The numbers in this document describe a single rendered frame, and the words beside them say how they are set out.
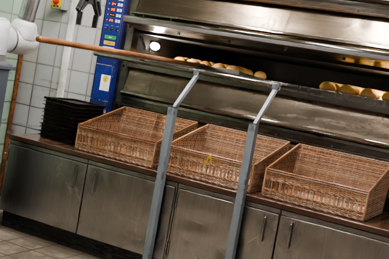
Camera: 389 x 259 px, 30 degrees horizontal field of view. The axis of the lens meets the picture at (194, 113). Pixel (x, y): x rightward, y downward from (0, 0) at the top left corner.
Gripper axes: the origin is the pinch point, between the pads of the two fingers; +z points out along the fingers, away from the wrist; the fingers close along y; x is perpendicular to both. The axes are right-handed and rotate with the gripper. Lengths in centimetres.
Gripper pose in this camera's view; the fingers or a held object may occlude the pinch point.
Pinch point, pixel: (86, 23)
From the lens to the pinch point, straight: 399.9
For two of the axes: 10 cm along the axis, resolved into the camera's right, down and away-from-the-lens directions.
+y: -4.9, -0.3, -8.7
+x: 8.5, 2.0, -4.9
